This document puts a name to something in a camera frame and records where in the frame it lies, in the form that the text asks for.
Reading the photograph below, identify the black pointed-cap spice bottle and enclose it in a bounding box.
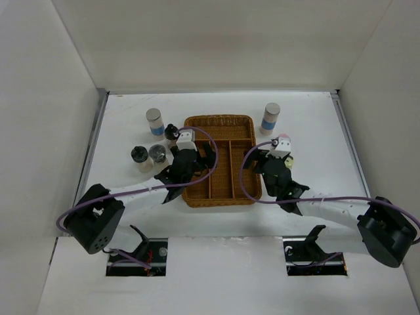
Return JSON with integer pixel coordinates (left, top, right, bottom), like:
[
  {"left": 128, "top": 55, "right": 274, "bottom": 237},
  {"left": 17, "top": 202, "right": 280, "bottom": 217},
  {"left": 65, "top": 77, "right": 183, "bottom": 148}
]
[{"left": 164, "top": 123, "right": 178, "bottom": 149}]

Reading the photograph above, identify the black-cap white powder bottle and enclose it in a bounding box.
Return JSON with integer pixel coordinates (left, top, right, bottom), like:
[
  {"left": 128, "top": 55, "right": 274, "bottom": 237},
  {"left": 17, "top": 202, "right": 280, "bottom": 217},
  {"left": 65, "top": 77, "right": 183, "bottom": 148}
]
[{"left": 131, "top": 146, "right": 154, "bottom": 173}]

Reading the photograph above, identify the blue-label jar silver lid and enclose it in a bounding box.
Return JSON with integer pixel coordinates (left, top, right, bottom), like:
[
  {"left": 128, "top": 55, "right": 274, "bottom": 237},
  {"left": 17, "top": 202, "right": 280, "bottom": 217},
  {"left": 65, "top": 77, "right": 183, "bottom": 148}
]
[
  {"left": 260, "top": 102, "right": 280, "bottom": 135},
  {"left": 146, "top": 108, "right": 165, "bottom": 140}
]

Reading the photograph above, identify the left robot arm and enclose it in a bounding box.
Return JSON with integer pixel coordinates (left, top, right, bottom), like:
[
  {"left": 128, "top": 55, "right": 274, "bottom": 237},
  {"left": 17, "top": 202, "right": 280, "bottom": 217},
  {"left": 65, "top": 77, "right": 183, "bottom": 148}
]
[{"left": 57, "top": 140, "right": 219, "bottom": 262}]

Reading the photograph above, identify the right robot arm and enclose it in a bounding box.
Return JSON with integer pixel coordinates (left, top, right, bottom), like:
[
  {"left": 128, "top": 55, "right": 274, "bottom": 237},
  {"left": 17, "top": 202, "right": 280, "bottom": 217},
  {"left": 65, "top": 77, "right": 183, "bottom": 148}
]
[{"left": 240, "top": 146, "right": 419, "bottom": 268}]

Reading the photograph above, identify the brown wicker divided tray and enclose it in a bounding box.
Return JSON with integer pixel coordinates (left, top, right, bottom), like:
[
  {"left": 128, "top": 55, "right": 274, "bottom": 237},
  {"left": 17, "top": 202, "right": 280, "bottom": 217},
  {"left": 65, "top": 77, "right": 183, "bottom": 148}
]
[{"left": 182, "top": 114, "right": 262, "bottom": 208}]

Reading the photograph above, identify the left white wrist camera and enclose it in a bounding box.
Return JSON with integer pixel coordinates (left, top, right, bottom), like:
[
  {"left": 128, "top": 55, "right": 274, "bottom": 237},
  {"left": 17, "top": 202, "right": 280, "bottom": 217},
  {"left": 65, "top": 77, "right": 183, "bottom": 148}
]
[{"left": 176, "top": 129, "right": 198, "bottom": 152}]

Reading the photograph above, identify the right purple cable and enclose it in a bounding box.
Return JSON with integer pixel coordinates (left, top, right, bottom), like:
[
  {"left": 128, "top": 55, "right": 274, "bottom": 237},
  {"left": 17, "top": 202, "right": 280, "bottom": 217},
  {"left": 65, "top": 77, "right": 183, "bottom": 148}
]
[{"left": 240, "top": 140, "right": 420, "bottom": 272}]

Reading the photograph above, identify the purple cable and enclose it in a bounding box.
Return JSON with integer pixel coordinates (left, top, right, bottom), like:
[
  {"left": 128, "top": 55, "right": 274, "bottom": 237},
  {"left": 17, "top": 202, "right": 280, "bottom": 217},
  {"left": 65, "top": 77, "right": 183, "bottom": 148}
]
[
  {"left": 240, "top": 140, "right": 420, "bottom": 272},
  {"left": 56, "top": 126, "right": 219, "bottom": 272}
]

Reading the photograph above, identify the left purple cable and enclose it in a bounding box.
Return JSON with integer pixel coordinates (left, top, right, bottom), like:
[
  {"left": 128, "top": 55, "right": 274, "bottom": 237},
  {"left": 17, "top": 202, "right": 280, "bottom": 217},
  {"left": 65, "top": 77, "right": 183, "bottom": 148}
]
[{"left": 56, "top": 126, "right": 219, "bottom": 272}]

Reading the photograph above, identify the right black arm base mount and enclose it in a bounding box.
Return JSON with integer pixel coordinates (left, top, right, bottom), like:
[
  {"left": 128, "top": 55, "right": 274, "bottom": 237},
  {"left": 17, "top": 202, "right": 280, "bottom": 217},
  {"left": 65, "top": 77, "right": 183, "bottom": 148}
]
[{"left": 283, "top": 225, "right": 347, "bottom": 276}]

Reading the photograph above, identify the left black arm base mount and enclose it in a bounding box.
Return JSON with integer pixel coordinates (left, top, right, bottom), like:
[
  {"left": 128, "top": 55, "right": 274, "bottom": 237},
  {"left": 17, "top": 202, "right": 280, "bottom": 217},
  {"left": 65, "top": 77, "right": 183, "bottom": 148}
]
[{"left": 103, "top": 224, "right": 169, "bottom": 277}]

